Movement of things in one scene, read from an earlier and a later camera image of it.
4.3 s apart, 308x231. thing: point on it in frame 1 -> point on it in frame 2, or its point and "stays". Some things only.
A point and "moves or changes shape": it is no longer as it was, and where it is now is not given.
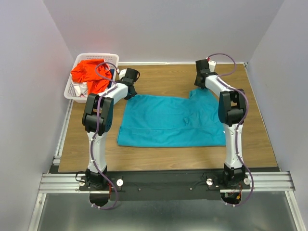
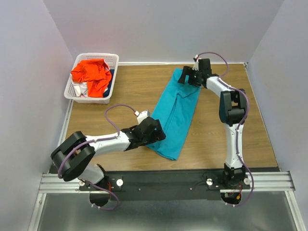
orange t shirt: (96, 72) stays
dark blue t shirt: (110, 83) stays
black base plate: (165, 186) stays
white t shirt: (80, 88) stays
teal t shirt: (161, 121) moves or changes shape
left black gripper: (131, 93) -> (158, 131)
